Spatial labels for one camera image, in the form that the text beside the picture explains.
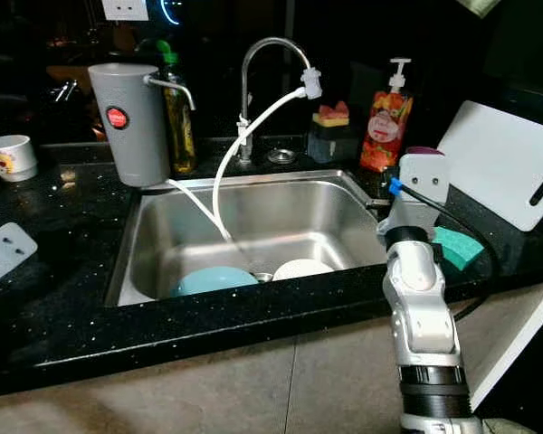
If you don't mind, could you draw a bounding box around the white printed mug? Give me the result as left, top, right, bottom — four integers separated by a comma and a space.
0, 135, 39, 183

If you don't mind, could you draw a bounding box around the grey water filter canister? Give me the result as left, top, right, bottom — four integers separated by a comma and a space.
87, 62, 197, 188

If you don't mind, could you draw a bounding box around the oil bottle with green cap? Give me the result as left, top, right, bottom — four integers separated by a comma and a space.
157, 40, 198, 176

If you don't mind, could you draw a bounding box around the light blue plate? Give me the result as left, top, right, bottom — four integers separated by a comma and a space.
170, 266, 260, 299

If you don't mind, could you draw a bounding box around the stainless steel sink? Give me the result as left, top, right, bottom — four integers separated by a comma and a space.
106, 169, 395, 308

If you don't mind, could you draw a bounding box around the chrome gooseneck faucet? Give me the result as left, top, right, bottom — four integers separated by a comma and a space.
237, 36, 324, 165

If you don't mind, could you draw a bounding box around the white bowl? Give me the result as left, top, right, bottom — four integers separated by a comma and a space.
271, 259, 336, 282

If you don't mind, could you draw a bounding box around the black sponge holder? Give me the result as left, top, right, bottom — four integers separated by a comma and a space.
306, 125, 358, 165

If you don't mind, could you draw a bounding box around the yellow and red sponge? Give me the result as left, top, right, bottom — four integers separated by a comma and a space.
313, 101, 351, 127

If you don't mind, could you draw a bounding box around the orange soap pump bottle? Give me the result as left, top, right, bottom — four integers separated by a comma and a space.
360, 58, 414, 175

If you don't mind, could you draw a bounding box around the small purple cup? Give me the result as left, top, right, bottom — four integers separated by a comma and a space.
403, 146, 444, 159

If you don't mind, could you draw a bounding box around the green wavy sponge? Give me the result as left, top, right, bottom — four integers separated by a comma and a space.
432, 226, 486, 269

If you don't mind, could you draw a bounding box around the white plastic cutting board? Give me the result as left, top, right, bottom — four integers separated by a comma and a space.
436, 99, 543, 232

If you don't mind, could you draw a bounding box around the green hanging cloth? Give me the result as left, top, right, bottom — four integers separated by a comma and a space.
455, 0, 503, 19

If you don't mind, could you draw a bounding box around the olive green crumpled fabric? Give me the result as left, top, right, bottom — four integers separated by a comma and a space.
480, 418, 535, 434

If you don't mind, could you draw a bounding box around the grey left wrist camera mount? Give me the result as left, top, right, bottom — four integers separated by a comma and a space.
0, 222, 39, 290

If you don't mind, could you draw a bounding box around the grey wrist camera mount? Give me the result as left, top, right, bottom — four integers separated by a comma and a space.
0, 222, 39, 290
376, 152, 452, 243

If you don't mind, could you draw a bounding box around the white flexible hose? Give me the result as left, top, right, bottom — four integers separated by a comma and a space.
166, 88, 309, 245

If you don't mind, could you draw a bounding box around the white wall socket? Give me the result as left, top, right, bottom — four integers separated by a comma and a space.
101, 0, 150, 22

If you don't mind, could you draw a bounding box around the blue glowing ring light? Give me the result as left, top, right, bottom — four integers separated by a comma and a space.
158, 0, 184, 26

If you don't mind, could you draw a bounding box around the round metal counter ring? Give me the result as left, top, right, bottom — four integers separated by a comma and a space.
265, 148, 298, 165

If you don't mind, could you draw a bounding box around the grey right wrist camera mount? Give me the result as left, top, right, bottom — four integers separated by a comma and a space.
376, 152, 452, 243

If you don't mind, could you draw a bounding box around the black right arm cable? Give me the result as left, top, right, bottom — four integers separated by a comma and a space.
389, 178, 503, 322

